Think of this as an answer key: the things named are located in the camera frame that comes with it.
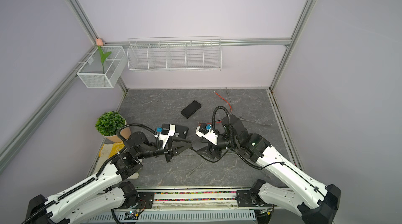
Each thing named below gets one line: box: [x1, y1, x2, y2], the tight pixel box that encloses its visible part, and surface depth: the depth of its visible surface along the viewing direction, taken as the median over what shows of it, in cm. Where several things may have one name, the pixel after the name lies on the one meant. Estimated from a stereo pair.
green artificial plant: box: [95, 110, 127, 137], surface depth 86 cm
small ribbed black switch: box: [180, 99, 202, 119], surface depth 110 cm
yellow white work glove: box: [97, 141, 126, 163], surface depth 91 cm
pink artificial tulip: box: [95, 37, 112, 74], surface depth 92 cm
